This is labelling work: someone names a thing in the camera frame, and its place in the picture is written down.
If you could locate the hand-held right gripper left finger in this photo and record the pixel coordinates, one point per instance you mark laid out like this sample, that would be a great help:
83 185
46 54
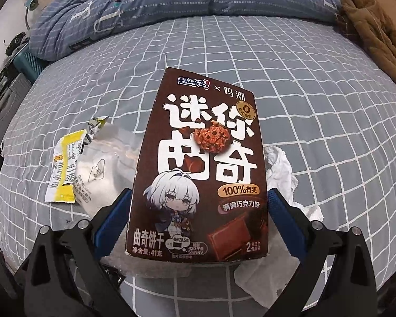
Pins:
114 224

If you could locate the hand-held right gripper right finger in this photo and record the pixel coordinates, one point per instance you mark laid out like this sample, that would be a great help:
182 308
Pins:
285 218

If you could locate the clear cotton pad bag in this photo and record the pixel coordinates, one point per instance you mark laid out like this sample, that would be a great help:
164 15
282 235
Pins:
99 171

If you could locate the yellow snack wrapper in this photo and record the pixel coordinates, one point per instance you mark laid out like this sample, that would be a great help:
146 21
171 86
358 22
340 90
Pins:
64 171

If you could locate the brown cookie box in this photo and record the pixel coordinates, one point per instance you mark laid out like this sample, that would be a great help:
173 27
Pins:
198 158

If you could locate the crumpled white tissue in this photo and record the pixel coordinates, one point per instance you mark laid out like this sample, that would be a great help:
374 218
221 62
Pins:
280 168

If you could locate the silver torn wrapper strip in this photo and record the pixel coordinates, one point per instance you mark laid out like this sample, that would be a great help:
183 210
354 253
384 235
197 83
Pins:
94 130

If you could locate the grey checked bed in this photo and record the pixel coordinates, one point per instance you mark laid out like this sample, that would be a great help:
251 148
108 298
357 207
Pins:
283 89

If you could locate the grey suitcase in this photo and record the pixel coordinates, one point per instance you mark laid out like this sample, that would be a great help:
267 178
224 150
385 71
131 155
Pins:
6 105

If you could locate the teal suitcase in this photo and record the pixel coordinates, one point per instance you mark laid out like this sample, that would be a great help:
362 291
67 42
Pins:
29 66

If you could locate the pile of dark items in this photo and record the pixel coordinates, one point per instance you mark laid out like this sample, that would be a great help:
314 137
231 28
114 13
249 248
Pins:
1 76

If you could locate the black device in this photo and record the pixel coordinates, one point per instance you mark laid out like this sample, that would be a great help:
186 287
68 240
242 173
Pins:
19 41

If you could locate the brown padded jacket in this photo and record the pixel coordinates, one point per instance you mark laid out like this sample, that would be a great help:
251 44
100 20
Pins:
373 23

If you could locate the blue striped duvet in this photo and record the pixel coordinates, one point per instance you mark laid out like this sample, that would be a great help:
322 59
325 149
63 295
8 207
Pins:
184 0

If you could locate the blue desk lamp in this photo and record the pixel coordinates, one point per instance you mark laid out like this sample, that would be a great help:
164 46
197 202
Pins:
31 4

